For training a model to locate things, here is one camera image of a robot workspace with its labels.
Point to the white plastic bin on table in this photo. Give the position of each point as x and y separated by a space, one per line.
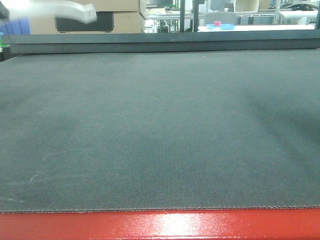
246 6

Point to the blue storage bin background left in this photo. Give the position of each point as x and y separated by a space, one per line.
19 26

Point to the blue tray with red cube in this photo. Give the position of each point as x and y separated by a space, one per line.
219 26

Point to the lower cardboard box black label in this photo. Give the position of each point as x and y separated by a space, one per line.
123 23

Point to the upper cardboard box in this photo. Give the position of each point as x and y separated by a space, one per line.
138 6

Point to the black raised table edge board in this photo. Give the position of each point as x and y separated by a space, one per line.
163 42

